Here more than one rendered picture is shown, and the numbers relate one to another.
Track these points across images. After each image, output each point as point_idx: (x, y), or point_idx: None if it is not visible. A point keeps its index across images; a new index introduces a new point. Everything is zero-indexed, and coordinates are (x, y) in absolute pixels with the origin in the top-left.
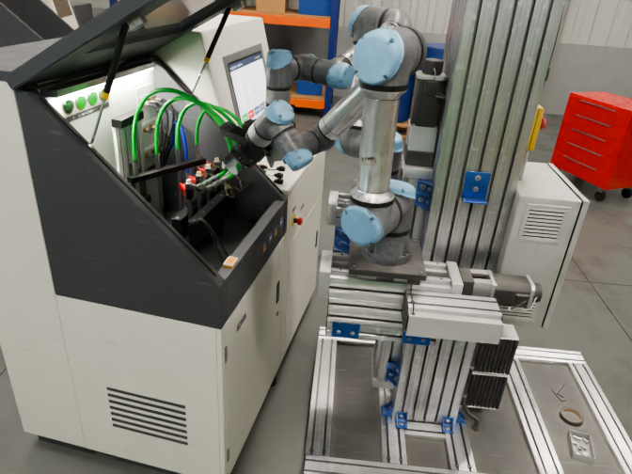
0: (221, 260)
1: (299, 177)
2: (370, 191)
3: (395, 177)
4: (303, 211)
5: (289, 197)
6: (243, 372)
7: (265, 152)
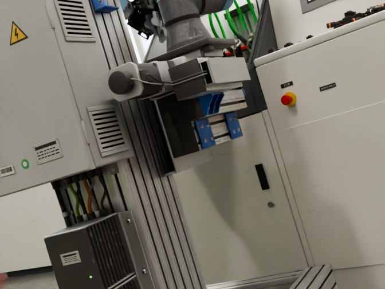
0: None
1: (293, 46)
2: None
3: (167, 30)
4: (337, 94)
5: (258, 67)
6: (186, 217)
7: (126, 23)
